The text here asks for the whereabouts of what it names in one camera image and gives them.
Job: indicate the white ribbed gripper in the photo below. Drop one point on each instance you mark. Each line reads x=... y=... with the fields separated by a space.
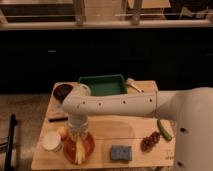
x=78 y=130

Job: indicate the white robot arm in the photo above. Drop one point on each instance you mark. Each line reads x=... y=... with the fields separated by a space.
x=192 y=110

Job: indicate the red bowl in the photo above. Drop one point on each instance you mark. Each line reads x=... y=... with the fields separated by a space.
x=69 y=148

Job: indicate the dark round bowl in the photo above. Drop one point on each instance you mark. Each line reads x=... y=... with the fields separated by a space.
x=61 y=91

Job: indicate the small orange fruit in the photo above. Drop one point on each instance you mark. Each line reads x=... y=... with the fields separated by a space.
x=63 y=132

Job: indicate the black marker pen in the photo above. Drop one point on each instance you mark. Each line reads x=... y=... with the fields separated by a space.
x=57 y=119

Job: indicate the white cup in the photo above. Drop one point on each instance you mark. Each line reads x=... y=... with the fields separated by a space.
x=51 y=141

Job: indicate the green rectangular tray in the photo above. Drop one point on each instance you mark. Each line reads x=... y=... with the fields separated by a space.
x=105 y=85

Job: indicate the blue sponge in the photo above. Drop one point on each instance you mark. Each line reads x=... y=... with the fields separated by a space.
x=121 y=153

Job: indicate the metal spoon utensil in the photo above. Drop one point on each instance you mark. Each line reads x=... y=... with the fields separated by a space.
x=130 y=82

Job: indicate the bunch of dark grapes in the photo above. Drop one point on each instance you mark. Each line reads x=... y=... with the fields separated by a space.
x=149 y=142

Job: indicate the green okra pod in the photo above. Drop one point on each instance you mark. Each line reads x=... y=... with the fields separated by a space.
x=163 y=131

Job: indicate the black chair frame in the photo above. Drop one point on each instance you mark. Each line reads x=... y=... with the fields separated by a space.
x=9 y=143

